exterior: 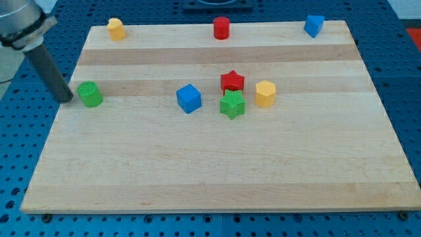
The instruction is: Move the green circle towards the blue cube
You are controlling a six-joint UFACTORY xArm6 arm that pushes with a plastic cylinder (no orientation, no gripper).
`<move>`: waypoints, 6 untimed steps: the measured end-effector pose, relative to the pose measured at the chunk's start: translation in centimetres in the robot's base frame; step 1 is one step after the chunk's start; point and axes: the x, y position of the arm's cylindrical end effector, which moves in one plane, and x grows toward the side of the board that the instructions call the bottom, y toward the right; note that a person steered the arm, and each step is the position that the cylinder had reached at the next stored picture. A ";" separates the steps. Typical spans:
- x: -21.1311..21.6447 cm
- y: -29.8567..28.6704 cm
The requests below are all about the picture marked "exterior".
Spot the green cylinder block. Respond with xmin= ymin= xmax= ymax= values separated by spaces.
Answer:
xmin=77 ymin=81 xmax=103 ymax=107

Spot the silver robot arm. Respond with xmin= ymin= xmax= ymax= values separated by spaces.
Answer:
xmin=1 ymin=0 xmax=58 ymax=51

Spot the blue cube block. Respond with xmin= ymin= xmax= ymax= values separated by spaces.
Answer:
xmin=176 ymin=84 xmax=202 ymax=114

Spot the green star block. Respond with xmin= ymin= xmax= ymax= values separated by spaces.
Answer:
xmin=220 ymin=90 xmax=246 ymax=119

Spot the red star block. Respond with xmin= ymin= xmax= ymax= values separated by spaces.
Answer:
xmin=220 ymin=70 xmax=245 ymax=94

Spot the yellow hexagon block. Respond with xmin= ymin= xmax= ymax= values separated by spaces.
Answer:
xmin=255 ymin=80 xmax=276 ymax=107

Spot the red cylinder block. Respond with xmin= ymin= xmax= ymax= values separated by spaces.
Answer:
xmin=213 ymin=16 xmax=230 ymax=40

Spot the wooden board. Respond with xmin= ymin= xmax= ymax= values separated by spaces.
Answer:
xmin=20 ymin=20 xmax=420 ymax=214

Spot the yellow heart block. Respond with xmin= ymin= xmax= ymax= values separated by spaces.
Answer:
xmin=107 ymin=18 xmax=126 ymax=41

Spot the blue triangular block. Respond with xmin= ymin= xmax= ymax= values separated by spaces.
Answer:
xmin=303 ymin=15 xmax=325 ymax=38

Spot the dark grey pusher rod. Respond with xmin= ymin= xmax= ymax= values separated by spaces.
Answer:
xmin=24 ymin=43 xmax=73 ymax=103

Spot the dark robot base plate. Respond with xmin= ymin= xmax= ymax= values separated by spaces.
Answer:
xmin=182 ymin=0 xmax=253 ymax=13

